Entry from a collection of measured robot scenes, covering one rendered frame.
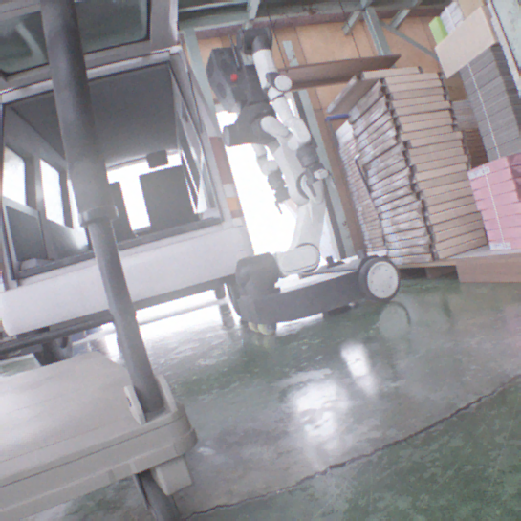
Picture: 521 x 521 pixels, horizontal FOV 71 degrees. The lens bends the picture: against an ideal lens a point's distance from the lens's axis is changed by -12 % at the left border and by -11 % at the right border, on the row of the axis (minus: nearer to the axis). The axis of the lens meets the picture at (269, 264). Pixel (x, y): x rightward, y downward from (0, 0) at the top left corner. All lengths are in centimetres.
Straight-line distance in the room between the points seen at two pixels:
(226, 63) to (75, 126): 166
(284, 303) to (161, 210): 265
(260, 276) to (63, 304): 105
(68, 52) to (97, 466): 43
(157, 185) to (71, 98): 379
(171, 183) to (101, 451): 390
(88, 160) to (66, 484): 32
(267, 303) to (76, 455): 141
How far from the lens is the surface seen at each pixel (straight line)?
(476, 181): 194
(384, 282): 187
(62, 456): 43
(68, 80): 48
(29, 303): 234
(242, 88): 203
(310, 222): 197
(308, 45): 521
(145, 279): 216
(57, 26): 52
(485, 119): 235
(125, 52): 279
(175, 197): 421
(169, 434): 44
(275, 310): 175
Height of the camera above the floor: 33
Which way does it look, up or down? 1 degrees down
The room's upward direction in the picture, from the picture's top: 15 degrees counter-clockwise
